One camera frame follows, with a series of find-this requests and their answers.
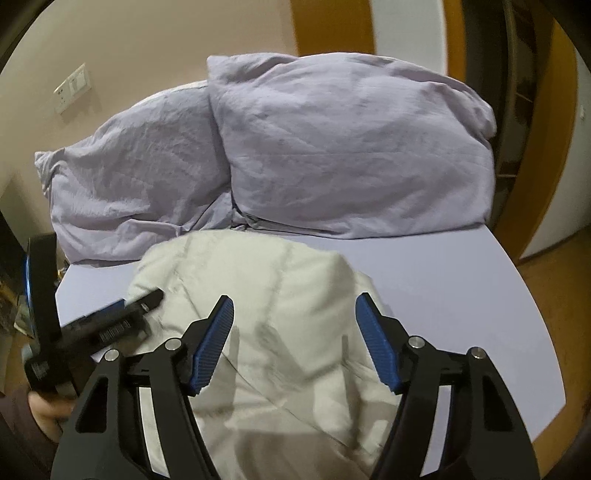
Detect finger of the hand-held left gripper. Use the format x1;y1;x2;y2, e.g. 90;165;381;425
69;315;151;360
60;288;166;339

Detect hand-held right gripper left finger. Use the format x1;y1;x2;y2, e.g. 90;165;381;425
50;295;235;480

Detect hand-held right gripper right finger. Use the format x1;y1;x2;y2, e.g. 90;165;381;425
355;293;541;480

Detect light grey puffer jacket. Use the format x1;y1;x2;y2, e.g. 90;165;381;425
126;229;403;480

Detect person's left forearm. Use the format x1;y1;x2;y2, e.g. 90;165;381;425
0;383;58;480

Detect person's left hand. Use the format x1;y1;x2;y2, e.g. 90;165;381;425
28;393;75;445

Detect bed with lilac sheet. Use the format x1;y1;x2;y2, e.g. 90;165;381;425
54;222;567;480

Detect lilac pillow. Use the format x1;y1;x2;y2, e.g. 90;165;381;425
34;79;241;267
207;53;498;240

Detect dark wardrobe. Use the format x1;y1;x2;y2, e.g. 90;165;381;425
445;0;536;178

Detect white wall socket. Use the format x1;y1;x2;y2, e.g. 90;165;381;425
54;80;71;114

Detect orange wooden door frame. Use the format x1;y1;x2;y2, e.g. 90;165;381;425
503;0;579;260

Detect orange wooden wall panel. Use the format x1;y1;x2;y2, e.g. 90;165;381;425
291;0;376;59

